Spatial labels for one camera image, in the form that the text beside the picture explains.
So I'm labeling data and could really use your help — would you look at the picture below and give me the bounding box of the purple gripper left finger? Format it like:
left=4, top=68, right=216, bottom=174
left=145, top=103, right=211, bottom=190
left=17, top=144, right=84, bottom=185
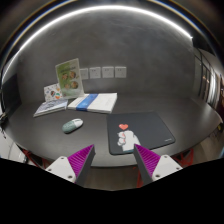
left=46, top=145, right=95, bottom=186

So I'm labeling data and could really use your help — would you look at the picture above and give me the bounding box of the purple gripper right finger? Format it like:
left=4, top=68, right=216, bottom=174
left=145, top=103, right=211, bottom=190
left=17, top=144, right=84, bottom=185
left=133, top=144, right=182, bottom=186

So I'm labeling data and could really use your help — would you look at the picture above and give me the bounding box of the black mouse pad with cat paw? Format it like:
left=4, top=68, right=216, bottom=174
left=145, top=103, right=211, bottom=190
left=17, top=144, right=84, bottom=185
left=107, top=112, right=175, bottom=155

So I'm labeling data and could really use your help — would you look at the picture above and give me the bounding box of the green and white computer mouse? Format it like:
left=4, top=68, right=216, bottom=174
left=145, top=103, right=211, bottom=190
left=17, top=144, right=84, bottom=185
left=62, top=119, right=83, bottom=134

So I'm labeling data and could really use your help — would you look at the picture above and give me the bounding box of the grey illustrated book lying flat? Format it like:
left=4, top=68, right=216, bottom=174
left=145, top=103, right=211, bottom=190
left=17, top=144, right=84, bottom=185
left=34, top=99, right=68, bottom=117

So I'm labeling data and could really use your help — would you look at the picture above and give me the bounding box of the white book with blue stripe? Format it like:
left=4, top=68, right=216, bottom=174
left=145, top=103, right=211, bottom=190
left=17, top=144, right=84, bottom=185
left=68, top=93, right=117, bottom=113

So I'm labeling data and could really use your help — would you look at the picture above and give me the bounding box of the small white patterned card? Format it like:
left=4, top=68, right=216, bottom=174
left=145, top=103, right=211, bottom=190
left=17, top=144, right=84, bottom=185
left=44, top=83, right=62, bottom=101

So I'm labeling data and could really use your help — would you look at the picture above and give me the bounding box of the green standing booklet with photos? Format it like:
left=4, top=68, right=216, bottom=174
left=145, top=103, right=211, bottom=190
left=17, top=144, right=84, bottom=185
left=55, top=59, right=84, bottom=99

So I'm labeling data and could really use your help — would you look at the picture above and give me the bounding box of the white wall socket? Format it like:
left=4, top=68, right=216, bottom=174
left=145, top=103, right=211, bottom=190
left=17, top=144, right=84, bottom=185
left=80, top=68, right=89, bottom=80
left=89, top=67, right=101, bottom=79
left=115, top=67, right=127, bottom=78
left=102, top=66, right=114, bottom=78

